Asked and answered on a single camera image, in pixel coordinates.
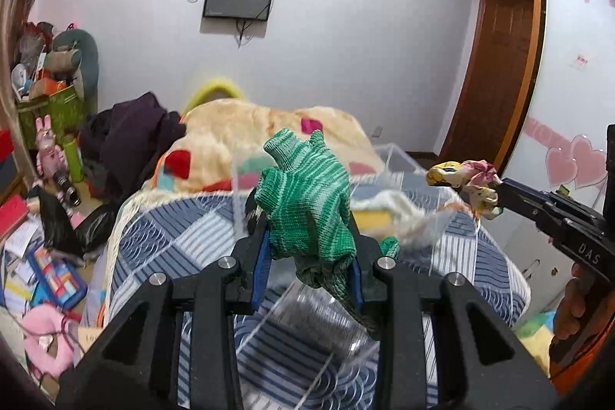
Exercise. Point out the blue pencil case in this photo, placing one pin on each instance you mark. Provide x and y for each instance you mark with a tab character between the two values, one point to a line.
55	278

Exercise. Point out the wall socket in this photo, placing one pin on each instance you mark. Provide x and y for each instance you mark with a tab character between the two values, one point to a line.
377	131

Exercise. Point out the pink rabbit doll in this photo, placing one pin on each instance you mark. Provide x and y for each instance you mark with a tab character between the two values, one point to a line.
49	148

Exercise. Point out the beige patterned blanket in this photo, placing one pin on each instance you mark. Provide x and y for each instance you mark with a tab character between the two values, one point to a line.
226	141

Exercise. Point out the white fluffy cloth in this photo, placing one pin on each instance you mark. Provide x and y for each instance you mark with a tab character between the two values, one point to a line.
408	218

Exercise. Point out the person's right hand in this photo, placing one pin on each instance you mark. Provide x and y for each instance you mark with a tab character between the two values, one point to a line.
571	302

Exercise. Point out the red book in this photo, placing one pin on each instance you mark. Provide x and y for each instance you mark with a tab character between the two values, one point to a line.
14	210

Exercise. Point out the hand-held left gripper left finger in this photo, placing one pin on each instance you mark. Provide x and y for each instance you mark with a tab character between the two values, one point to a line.
261	268

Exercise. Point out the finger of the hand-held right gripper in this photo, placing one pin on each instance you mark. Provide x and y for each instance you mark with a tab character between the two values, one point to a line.
516	206
523	189

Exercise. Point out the yellow patterned cloth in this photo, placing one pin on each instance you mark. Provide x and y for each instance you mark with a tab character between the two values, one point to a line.
468	182

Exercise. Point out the clear plastic box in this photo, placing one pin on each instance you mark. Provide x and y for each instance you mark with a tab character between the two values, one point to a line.
413	246

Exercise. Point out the yellow sponge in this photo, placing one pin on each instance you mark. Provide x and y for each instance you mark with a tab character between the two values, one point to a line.
379	218

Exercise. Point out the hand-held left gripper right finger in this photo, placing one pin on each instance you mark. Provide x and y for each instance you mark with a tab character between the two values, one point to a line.
356	292

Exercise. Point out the grey-green plush toy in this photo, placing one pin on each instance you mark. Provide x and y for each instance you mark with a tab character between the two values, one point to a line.
74	54

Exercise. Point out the green bottle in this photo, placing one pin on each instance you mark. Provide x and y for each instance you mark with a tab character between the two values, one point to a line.
73	160

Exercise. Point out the pink cushion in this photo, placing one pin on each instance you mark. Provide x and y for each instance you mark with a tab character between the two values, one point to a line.
45	342

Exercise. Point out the black plastic bag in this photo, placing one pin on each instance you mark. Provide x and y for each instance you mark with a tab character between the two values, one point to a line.
65	225

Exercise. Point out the black binoculars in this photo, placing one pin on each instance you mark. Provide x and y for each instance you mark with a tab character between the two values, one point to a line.
66	186

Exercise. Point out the dark clothes pile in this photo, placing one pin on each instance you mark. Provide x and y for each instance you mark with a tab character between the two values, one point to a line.
127	141

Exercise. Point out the green storage box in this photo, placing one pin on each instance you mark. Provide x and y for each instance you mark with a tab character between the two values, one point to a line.
50	105

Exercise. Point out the brown wooden wardrobe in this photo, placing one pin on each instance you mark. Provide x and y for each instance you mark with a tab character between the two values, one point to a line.
485	54

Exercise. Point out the green knitted glove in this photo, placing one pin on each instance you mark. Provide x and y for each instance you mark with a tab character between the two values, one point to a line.
302	198

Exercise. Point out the yellow pillow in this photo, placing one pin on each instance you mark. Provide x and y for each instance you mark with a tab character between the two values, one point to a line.
216	90

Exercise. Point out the green yellow floor cloth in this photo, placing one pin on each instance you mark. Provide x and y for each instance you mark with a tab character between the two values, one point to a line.
535	335

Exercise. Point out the blue striped bed sheet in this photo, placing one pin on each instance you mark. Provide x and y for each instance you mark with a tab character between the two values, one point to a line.
158	237

